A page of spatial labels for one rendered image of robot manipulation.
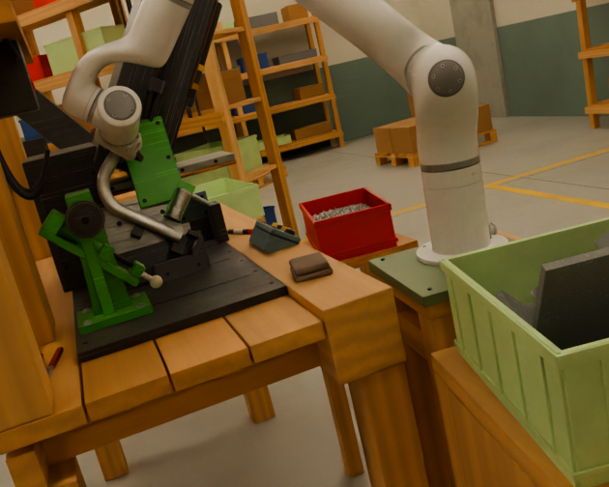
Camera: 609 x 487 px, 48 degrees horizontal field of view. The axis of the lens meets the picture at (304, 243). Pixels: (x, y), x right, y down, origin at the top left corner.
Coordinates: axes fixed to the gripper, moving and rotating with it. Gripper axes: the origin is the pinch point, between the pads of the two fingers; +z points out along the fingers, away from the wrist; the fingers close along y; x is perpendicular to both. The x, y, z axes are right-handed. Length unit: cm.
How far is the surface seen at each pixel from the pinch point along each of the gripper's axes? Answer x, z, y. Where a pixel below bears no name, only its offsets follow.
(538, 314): 16, -89, -65
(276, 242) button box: 1.3, -4.6, -43.6
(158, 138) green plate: -8.7, 2.3, -6.4
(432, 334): 13, -45, -72
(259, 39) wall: -492, 809, 14
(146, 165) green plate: -1.4, 2.8, -7.3
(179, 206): 4.3, -0.1, -19.1
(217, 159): -15.7, 14.1, -21.6
